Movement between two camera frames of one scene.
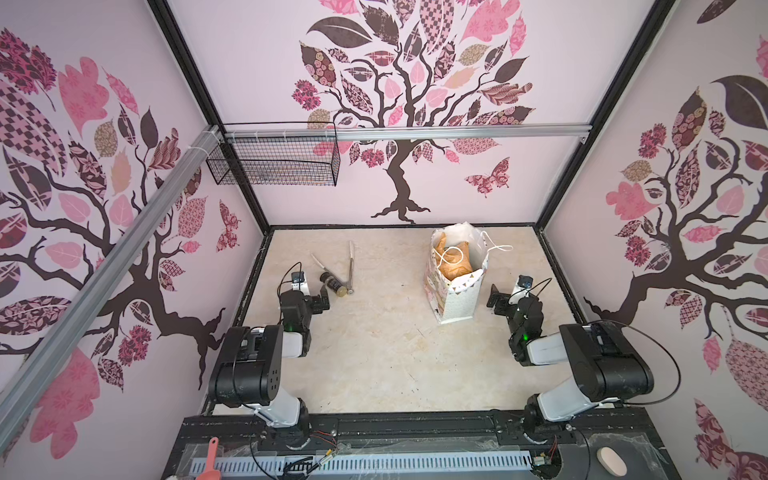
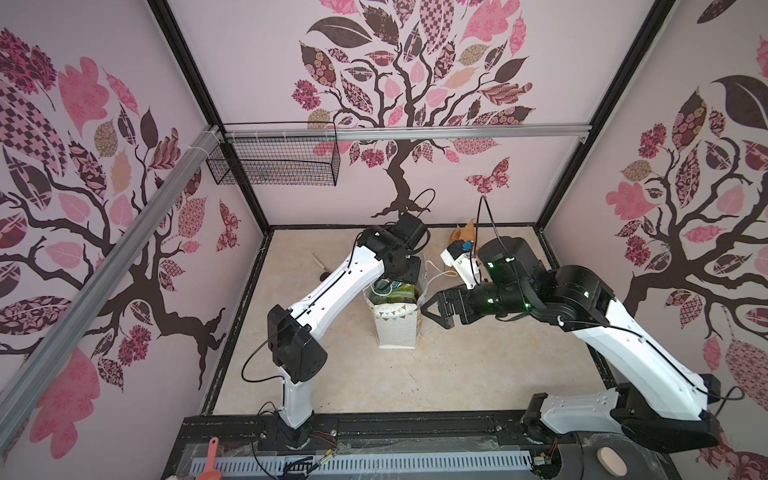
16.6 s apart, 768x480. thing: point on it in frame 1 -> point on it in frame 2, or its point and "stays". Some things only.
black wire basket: x=281 y=154 stays
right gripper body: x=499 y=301 -> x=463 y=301
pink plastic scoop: x=210 y=473 stays
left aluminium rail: x=23 y=386 stays
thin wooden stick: x=316 y=259 stays
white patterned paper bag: x=453 y=300 -> x=398 y=326
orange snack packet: x=453 y=258 -> x=465 y=233
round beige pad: x=611 y=462 stays
